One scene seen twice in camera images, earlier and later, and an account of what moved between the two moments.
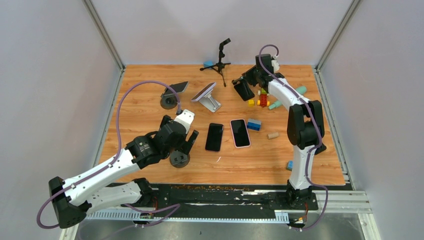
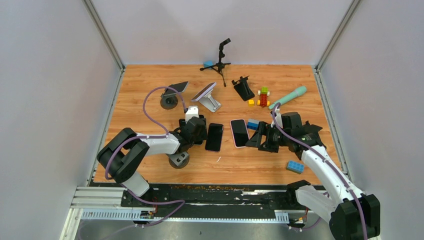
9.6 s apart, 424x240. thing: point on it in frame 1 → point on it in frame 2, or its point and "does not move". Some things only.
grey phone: (178, 88) does not move
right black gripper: (248, 77) → (264, 129)
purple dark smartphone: (214, 137) does not move
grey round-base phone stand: (178, 159) does not move
